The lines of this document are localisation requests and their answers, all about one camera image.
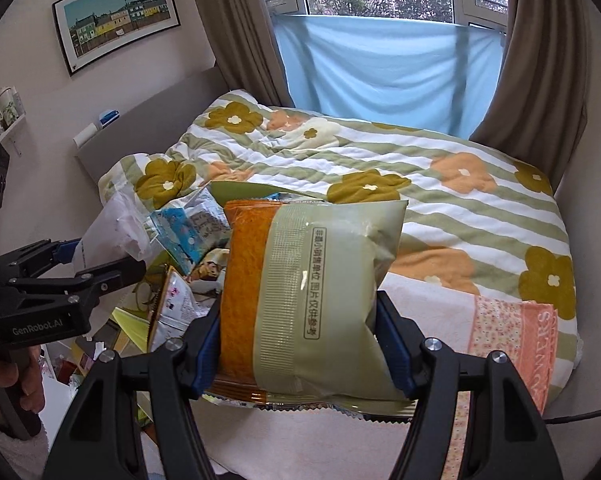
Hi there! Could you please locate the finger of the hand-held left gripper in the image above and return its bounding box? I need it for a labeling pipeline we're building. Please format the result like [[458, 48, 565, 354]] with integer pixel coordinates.
[[10, 257, 147, 312], [0, 239, 82, 282]]

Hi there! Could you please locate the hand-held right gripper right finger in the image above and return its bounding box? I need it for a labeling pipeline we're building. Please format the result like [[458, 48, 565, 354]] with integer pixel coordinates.
[[375, 290, 564, 480]]

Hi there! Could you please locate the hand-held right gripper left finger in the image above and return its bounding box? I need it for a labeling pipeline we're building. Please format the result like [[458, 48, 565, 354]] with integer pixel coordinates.
[[43, 300, 222, 480]]

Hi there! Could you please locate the pile of assorted snack packets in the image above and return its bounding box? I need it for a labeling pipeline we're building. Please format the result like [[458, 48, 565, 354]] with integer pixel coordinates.
[[148, 187, 232, 352]]

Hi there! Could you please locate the green and orange snack bag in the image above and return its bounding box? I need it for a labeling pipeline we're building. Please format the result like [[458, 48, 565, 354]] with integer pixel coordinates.
[[208, 197, 422, 418]]

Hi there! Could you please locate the cardboard box with green lining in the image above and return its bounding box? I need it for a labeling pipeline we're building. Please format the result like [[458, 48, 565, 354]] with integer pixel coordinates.
[[208, 180, 332, 207]]

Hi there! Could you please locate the person's left forearm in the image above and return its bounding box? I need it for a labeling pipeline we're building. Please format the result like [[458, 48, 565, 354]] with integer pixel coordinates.
[[0, 407, 50, 480]]

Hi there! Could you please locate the person's left hand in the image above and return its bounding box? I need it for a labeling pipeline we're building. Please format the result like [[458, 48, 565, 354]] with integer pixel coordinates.
[[0, 347, 47, 417]]

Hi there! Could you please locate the white plastic bag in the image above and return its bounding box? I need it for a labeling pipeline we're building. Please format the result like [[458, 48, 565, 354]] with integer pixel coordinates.
[[73, 187, 154, 287]]

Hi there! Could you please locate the pink floral towel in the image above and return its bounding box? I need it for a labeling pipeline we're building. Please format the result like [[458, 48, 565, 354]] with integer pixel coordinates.
[[190, 272, 560, 480]]

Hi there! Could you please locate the grey headboard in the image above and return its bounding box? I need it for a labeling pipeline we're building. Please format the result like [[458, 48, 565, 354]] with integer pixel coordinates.
[[73, 65, 237, 187]]

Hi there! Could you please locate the white printed mug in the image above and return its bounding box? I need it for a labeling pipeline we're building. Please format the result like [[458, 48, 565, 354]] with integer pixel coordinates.
[[0, 87, 22, 124]]

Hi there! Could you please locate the floral striped quilt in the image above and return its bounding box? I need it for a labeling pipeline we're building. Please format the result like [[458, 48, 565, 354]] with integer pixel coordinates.
[[98, 89, 581, 411]]

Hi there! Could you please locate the framed houses picture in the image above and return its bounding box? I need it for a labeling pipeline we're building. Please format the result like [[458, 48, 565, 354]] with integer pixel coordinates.
[[52, 0, 182, 78]]

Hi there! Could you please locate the light blue cloth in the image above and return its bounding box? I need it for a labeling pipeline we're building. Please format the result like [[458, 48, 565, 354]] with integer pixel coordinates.
[[271, 14, 507, 139]]

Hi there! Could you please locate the brown curtain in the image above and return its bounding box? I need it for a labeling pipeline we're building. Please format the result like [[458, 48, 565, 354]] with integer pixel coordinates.
[[468, 0, 590, 190], [183, 0, 297, 109]]

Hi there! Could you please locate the wall shelf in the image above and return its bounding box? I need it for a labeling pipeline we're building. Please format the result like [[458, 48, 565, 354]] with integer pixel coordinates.
[[0, 112, 28, 150]]

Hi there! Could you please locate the black cable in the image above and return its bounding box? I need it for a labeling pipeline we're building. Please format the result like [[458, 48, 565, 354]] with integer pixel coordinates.
[[543, 406, 601, 424]]

